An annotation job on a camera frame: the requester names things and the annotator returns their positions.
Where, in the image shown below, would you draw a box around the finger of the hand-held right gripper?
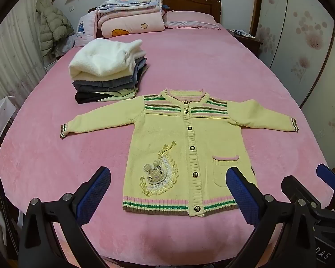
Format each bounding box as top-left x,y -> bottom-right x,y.
316,164 -> 335,194
281,175 -> 324,211

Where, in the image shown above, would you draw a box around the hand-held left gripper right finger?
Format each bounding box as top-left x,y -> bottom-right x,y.
226,167 -> 319,268

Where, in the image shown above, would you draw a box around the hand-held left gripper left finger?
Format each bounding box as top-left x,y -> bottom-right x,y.
18,167 -> 111,268

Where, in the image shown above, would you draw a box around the yellow knitted striped cardigan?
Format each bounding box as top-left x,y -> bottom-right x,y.
60,88 -> 299,218

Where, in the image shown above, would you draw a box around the black folded garment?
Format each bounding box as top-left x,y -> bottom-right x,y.
75,90 -> 113,105

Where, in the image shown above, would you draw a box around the light green folded garment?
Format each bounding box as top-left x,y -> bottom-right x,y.
95,87 -> 139,103

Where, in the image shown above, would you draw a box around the grey folded denim jeans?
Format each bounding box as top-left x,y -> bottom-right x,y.
73,57 -> 148,93

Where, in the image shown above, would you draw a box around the white fluffy folded garment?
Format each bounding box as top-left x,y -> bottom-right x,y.
69,38 -> 147,80

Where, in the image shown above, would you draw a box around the pink fleece bed blanket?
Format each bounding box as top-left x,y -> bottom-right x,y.
0,28 -> 335,263

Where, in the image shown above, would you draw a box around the white floral wardrobe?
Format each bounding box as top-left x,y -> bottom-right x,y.
250,0 -> 335,168

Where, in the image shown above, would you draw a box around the dark wooden nightstand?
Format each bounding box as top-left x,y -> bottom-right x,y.
226,29 -> 263,59

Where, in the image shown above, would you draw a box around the white patterned curtain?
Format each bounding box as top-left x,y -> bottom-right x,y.
0,0 -> 46,107

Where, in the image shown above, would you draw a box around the blue and white box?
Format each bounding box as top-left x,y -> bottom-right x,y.
234,29 -> 256,38

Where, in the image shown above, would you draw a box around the white cushion with blue print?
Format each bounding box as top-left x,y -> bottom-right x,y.
74,11 -> 99,48

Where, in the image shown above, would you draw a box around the olive green puffer jacket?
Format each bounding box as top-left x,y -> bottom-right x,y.
36,0 -> 74,59

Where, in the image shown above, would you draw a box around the pink pillow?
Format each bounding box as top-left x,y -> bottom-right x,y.
163,10 -> 222,30

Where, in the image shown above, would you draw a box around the dark wooden headboard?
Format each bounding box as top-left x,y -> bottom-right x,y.
88,0 -> 222,24

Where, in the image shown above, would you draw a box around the black cable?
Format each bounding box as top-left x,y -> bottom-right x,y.
0,153 -> 20,268

